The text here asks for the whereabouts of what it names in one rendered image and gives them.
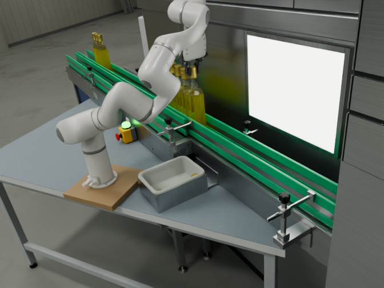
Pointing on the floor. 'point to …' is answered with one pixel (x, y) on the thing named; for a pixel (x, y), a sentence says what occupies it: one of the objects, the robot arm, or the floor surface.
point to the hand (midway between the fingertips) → (192, 68)
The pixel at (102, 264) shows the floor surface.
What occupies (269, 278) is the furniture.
